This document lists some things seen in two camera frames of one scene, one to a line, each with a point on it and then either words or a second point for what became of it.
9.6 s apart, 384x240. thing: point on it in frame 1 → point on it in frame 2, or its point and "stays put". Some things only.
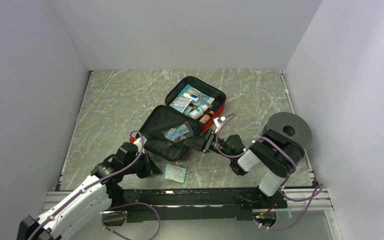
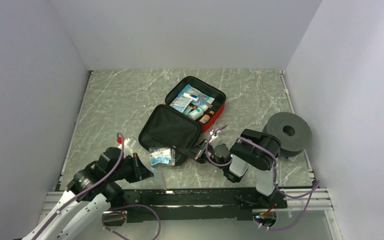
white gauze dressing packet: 181,103 stays put
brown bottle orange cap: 205,118 stays put
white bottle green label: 198,112 stays put
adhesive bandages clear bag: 175,173 → 160,171
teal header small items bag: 188,109 stays put
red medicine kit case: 190,104 stays put
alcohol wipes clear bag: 177,133 → 165,155
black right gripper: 201,142 → 200,151
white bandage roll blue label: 190,96 stays put
